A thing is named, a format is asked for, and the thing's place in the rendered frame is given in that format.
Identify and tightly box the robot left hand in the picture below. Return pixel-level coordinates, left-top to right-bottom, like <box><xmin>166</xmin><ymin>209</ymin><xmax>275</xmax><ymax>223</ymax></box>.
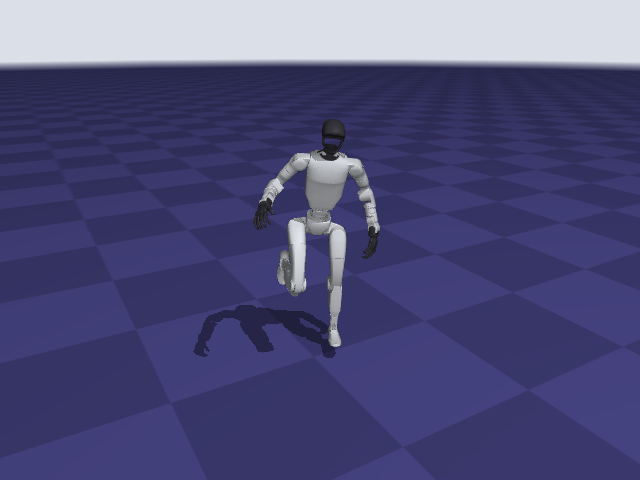
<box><xmin>362</xmin><ymin>226</ymin><xmax>379</xmax><ymax>258</ymax></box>

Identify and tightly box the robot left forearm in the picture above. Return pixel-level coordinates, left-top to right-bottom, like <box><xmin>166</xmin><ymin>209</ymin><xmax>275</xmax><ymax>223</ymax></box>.
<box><xmin>363</xmin><ymin>189</ymin><xmax>380</xmax><ymax>233</ymax></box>

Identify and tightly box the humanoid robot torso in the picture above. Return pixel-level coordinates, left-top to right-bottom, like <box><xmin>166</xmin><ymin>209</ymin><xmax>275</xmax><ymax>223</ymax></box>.
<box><xmin>305</xmin><ymin>150</ymin><xmax>349</xmax><ymax>236</ymax></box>

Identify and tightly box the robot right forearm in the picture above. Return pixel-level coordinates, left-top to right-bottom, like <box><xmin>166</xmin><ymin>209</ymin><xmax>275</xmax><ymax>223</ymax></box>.
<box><xmin>259</xmin><ymin>178</ymin><xmax>278</xmax><ymax>207</ymax></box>

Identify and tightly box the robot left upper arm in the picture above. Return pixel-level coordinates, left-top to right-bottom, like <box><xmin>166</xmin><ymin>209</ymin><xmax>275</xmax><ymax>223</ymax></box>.
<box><xmin>347</xmin><ymin>158</ymin><xmax>371</xmax><ymax>202</ymax></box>

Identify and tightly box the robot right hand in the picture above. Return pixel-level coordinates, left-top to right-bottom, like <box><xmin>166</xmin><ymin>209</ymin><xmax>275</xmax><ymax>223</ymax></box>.
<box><xmin>253</xmin><ymin>198</ymin><xmax>274</xmax><ymax>230</ymax></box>

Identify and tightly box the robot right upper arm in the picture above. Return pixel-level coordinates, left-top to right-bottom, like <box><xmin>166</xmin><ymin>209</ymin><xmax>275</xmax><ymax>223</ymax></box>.
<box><xmin>272</xmin><ymin>153</ymin><xmax>310</xmax><ymax>195</ymax></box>

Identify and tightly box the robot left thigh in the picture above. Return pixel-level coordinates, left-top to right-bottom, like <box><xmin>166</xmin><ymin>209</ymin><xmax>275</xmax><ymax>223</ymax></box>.
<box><xmin>326</xmin><ymin>221</ymin><xmax>347</xmax><ymax>291</ymax></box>

